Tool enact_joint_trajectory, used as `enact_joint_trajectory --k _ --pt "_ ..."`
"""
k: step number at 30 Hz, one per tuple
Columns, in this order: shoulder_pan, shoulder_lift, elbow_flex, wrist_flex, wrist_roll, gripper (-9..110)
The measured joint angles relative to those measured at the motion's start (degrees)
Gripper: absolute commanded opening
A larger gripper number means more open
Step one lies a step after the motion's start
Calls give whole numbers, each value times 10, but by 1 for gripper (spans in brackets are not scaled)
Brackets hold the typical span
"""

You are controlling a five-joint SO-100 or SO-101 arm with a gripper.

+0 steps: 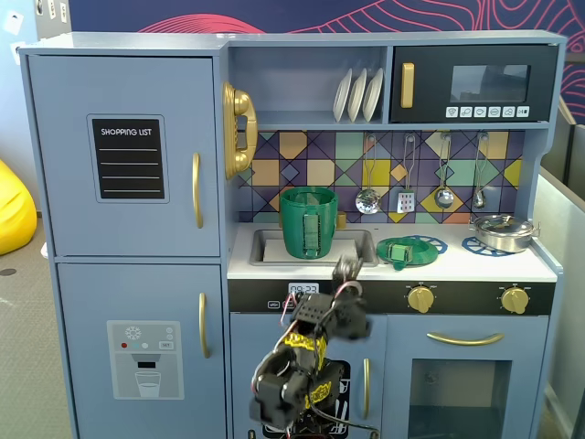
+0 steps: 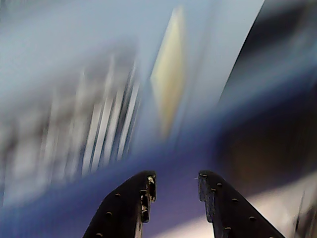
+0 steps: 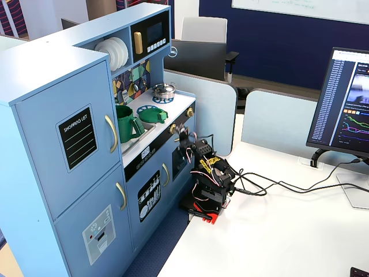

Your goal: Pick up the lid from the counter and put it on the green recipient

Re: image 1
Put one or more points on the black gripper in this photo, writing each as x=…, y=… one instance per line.
x=345, y=271

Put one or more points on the green round lid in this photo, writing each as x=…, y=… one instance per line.
x=420, y=251

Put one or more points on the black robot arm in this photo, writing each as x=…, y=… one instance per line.
x=283, y=384

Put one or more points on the steel pot with lid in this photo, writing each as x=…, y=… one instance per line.
x=503, y=238

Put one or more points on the digital clock display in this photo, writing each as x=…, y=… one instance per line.
x=303, y=289

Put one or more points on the gold stove knob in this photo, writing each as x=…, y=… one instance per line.
x=420, y=299
x=514, y=299

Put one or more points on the grey toy sink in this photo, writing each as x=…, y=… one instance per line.
x=365, y=247

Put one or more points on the blue oven door with window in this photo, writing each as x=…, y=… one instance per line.
x=397, y=388

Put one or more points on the gold toy faucet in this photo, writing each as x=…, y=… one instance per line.
x=342, y=220

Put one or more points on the blue dishwasher door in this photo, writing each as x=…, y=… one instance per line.
x=242, y=347

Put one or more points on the green plastic container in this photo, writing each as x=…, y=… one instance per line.
x=292, y=219

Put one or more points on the black oven control panel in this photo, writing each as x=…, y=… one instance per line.
x=466, y=299

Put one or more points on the metal skimmer utensil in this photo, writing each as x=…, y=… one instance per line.
x=368, y=201

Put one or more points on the metal slotted spatula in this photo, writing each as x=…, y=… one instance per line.
x=406, y=202

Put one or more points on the metal ladle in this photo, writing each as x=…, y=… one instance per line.
x=444, y=197

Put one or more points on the metal spoon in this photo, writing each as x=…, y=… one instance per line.
x=478, y=200

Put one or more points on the grey water dispenser sticker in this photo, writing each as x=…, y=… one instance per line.
x=146, y=347

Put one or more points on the white toy plate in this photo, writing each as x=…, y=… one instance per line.
x=374, y=93
x=342, y=96
x=357, y=96

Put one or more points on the gold toy telephone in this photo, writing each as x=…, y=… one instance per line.
x=242, y=110

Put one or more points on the blue fridge door with dispenser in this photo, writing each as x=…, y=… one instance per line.
x=91, y=297

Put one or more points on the black microwave door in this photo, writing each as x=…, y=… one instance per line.
x=429, y=59

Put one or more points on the black shopping list board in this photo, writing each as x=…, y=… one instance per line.
x=128, y=160

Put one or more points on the large blue fridge door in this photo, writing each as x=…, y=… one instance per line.
x=55, y=183

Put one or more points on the black floor disc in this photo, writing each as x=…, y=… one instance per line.
x=7, y=271

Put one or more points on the blue toy kitchen unit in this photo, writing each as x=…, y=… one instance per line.
x=137, y=46

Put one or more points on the yellow beanbag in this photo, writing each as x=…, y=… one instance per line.
x=13, y=215

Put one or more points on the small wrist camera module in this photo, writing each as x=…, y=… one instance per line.
x=348, y=269

